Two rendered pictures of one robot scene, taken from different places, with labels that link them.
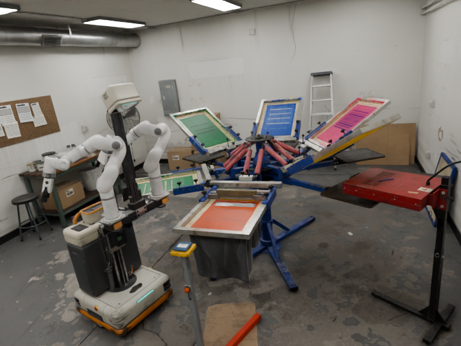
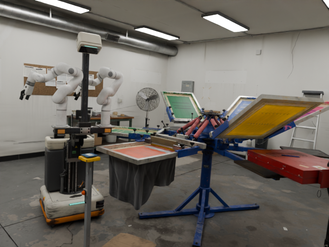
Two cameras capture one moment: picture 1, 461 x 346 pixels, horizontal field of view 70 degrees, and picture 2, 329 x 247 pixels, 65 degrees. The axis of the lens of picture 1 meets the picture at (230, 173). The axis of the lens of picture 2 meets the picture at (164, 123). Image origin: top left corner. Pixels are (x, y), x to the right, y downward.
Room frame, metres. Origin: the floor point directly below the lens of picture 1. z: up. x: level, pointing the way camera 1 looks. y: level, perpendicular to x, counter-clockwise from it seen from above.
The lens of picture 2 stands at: (0.18, -0.93, 1.52)
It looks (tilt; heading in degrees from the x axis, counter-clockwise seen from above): 7 degrees down; 20
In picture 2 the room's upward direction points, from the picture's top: 4 degrees clockwise
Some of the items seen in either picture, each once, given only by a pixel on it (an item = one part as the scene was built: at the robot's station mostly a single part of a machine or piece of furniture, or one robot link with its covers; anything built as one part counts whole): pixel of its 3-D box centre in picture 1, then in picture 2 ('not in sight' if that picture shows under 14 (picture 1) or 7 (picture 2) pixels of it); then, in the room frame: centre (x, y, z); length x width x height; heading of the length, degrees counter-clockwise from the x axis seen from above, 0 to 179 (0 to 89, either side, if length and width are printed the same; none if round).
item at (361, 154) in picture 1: (320, 163); (264, 150); (3.48, -1.01, 0.91); 1.34 x 0.40 x 0.08; 98
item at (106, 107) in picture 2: (152, 167); (105, 103); (2.48, 0.60, 1.37); 0.13 x 0.10 x 0.16; 176
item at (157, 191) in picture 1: (155, 185); (105, 118); (2.50, 0.61, 1.21); 0.16 x 0.13 x 0.15; 53
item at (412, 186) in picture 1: (394, 187); (297, 164); (2.27, -1.22, 1.06); 0.61 x 0.46 x 0.12; 38
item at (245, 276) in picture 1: (219, 255); (123, 179); (2.14, 0.16, 0.74); 0.45 x 0.03 x 0.43; 68
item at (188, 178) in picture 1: (177, 174); (140, 126); (3.26, 0.55, 1.05); 1.08 x 0.61 x 0.23; 98
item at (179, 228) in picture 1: (228, 209); (148, 149); (2.41, 0.05, 0.97); 0.79 x 0.58 x 0.04; 158
